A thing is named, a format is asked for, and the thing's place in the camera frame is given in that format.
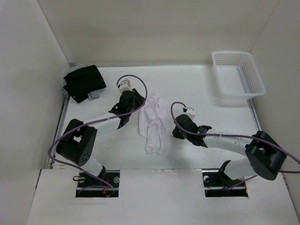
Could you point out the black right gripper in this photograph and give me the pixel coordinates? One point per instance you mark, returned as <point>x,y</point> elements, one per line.
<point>176,134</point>

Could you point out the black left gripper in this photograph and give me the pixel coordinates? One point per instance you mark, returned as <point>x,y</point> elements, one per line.
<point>140,100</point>

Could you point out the white tank top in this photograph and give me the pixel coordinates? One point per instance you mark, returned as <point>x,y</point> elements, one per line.
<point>153,125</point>

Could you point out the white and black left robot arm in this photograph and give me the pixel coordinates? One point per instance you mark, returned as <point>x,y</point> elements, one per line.
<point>77,147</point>

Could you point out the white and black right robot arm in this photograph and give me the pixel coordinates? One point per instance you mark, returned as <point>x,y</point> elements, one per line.
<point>259,157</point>

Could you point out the folded black tank top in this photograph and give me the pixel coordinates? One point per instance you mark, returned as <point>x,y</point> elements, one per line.
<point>83,83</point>

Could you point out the white plastic basket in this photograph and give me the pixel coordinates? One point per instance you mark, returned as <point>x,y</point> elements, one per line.
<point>237,75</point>

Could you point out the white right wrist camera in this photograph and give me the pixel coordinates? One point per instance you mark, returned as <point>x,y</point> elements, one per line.
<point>189,112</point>

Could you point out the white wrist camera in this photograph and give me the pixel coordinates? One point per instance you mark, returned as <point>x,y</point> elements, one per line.
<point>189,112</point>
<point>124,85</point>

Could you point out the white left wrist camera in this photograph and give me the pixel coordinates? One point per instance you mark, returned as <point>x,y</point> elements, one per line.
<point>124,85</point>

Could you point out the aluminium right table rail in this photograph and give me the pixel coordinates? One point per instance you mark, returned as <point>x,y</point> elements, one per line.
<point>254,114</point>

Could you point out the aluminium table rail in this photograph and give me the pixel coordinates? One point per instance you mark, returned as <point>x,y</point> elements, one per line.
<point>254,114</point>
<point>61,118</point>

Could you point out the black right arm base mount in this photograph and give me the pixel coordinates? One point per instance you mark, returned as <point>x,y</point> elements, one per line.
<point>218,184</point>

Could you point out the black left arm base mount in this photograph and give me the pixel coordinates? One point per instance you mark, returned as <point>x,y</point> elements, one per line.
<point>88,187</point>

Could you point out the aluminium left table rail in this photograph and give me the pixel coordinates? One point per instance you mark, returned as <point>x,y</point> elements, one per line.
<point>61,118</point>

